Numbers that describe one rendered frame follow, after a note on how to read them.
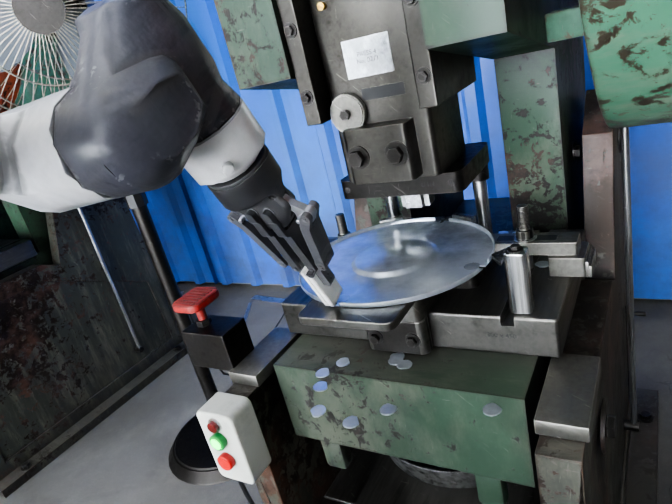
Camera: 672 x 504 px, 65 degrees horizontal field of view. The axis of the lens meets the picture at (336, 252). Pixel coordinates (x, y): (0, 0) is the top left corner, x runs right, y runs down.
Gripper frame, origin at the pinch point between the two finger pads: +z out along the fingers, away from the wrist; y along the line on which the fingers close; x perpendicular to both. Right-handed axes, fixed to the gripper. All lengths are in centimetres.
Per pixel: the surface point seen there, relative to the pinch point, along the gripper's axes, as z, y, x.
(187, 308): 4.8, -28.2, -4.6
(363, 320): 2.8, 6.5, -3.2
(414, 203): 9.4, 0.7, 23.1
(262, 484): 33.2, -21.2, -20.6
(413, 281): 6.8, 8.2, 6.0
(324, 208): 90, -106, 100
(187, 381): 95, -130, 11
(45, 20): -33, -74, 36
